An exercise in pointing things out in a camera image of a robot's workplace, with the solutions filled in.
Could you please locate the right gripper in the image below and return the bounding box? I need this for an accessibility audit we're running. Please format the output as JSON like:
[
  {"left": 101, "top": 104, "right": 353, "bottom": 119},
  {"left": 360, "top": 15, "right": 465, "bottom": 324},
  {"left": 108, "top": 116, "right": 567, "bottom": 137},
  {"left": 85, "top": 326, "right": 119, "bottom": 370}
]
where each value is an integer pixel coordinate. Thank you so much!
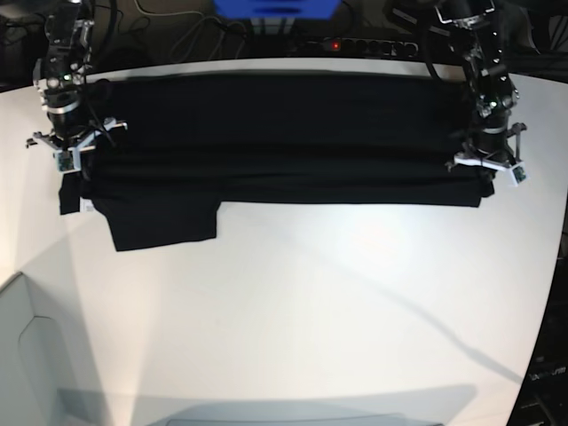
[{"left": 25, "top": 106, "right": 128, "bottom": 152}]

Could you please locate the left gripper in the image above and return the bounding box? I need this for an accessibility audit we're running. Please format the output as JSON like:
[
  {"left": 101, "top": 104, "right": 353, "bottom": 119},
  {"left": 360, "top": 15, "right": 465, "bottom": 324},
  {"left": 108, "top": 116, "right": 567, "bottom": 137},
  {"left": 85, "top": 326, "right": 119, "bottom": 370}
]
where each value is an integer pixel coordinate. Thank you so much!
[{"left": 446, "top": 116, "right": 527, "bottom": 172}]

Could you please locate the black T-shirt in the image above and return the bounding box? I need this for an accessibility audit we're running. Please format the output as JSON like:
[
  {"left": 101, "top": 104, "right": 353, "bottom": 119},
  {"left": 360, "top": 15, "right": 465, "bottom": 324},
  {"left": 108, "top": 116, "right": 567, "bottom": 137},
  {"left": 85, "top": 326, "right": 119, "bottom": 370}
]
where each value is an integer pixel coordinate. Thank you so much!
[{"left": 59, "top": 74, "right": 494, "bottom": 251}]

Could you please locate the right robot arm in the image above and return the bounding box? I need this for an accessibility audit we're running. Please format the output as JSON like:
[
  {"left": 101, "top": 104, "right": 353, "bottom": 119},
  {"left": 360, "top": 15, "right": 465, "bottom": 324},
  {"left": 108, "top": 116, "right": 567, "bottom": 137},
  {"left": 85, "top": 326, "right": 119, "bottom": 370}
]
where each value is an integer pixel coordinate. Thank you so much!
[{"left": 27, "top": 1, "right": 127, "bottom": 173}]

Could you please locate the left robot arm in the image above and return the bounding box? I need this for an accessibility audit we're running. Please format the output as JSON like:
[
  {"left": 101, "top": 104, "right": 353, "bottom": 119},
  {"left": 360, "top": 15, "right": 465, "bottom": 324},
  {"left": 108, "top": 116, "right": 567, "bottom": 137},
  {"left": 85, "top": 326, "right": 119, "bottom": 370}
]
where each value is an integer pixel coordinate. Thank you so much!
[{"left": 427, "top": 1, "right": 527, "bottom": 184}]

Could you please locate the black power strip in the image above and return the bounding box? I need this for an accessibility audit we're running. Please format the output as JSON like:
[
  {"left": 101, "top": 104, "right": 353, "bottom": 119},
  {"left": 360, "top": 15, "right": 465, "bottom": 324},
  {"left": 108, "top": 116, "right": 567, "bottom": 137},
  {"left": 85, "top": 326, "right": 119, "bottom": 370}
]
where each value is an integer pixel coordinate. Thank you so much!
[{"left": 298, "top": 38, "right": 419, "bottom": 59}]

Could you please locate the blue plastic box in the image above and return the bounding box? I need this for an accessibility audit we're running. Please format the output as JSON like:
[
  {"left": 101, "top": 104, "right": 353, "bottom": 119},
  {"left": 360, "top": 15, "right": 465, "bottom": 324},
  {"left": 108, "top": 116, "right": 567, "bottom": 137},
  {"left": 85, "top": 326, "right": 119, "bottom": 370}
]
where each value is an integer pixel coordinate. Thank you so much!
[{"left": 214, "top": 0, "right": 341, "bottom": 20}]

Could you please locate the white bin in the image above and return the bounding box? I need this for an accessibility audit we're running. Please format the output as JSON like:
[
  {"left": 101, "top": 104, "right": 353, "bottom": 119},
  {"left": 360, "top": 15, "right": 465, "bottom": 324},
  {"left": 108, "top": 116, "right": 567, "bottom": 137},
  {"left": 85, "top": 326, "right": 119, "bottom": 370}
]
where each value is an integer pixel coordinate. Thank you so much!
[{"left": 1, "top": 272, "right": 91, "bottom": 425}]

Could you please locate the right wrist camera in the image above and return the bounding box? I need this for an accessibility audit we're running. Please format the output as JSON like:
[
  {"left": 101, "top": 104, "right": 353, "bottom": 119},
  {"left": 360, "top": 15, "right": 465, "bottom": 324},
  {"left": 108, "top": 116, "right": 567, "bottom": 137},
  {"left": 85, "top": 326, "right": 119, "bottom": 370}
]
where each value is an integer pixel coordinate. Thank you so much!
[{"left": 53, "top": 148, "right": 82, "bottom": 174}]

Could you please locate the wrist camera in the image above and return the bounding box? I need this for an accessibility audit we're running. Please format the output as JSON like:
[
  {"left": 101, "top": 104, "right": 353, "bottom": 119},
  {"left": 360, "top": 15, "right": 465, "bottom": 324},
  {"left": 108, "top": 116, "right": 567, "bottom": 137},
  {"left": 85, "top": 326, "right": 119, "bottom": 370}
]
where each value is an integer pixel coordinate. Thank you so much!
[
  {"left": 53, "top": 148, "right": 82, "bottom": 174},
  {"left": 508, "top": 162, "right": 528, "bottom": 186}
]

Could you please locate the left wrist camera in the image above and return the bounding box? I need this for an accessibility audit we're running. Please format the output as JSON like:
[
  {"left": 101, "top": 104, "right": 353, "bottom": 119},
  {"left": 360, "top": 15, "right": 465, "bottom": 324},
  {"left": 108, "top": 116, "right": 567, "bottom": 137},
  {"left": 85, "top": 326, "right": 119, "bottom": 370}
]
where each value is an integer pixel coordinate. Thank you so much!
[{"left": 508, "top": 162, "right": 528, "bottom": 186}]

